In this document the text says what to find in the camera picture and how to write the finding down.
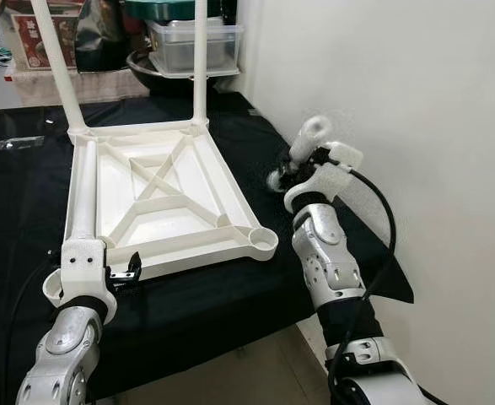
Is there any white plastic table top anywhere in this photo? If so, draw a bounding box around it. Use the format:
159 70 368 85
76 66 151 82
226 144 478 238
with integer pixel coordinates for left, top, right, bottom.
43 118 280 311

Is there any black tablecloth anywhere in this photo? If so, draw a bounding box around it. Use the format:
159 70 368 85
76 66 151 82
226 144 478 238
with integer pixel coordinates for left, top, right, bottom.
0 91 415 402

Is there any clear tape strip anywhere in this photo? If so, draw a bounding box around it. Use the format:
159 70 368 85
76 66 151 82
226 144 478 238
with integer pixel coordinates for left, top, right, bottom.
0 135 46 153

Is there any black wok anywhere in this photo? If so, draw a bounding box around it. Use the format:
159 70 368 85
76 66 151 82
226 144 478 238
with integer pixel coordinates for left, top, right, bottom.
127 49 239 95

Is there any clear plastic storage box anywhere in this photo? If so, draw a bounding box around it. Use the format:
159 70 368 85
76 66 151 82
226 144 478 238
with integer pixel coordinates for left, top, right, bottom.
146 21 244 78

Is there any green pot lid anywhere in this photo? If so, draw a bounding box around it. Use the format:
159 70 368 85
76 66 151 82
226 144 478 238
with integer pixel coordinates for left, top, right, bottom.
125 0 223 22

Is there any black bag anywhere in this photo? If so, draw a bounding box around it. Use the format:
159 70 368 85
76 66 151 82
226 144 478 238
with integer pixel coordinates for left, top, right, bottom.
74 0 130 73

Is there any red printed carton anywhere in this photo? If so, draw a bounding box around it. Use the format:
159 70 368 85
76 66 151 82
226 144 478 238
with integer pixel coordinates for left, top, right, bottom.
11 13 79 70

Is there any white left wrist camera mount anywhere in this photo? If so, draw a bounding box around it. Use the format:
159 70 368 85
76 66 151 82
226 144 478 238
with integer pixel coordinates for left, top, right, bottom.
59 238 117 323

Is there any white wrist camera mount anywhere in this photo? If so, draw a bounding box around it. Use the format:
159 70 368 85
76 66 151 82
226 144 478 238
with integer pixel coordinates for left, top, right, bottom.
282 142 364 213
59 238 117 323

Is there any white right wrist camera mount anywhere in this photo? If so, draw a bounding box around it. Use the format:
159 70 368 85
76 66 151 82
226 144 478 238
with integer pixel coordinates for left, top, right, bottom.
282 142 364 213

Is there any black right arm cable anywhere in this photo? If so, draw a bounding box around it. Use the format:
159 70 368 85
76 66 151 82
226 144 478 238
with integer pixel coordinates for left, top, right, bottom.
327 169 450 405

